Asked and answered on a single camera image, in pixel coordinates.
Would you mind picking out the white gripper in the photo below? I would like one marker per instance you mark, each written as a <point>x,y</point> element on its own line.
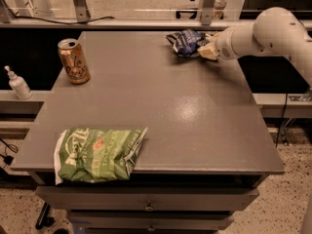
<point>223,46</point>

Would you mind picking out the blue chip bag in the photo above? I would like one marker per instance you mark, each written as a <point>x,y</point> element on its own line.
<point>186,43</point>

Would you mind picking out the orange soda can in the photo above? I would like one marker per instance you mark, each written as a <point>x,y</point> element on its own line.
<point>73,60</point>

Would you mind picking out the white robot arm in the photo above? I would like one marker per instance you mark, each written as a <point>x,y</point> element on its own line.
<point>284,206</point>

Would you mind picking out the green chip bag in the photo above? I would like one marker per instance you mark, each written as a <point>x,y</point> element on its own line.
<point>96,155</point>

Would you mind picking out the grey drawer cabinet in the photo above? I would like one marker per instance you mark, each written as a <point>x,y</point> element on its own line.
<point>206,150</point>

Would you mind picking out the upper drawer knob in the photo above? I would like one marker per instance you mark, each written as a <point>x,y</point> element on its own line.
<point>148,207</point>

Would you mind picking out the drawer knob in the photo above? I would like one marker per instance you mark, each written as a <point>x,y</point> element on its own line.
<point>148,207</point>
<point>151,228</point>

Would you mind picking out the lower drawer knob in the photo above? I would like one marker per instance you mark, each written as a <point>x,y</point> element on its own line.
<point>151,228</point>

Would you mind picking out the white pump bottle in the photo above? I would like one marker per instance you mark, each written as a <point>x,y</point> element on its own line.
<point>18,84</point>

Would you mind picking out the metal frame post right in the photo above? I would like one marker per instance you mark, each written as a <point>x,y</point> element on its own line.
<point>206,9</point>

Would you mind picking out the metal frame post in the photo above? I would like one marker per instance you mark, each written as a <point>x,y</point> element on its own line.
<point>206,9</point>
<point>82,12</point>

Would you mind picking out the metal frame post left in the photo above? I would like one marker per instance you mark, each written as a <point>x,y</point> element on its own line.
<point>82,12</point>

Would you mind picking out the black cable plug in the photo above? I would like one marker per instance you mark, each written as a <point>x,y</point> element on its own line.
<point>8,159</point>

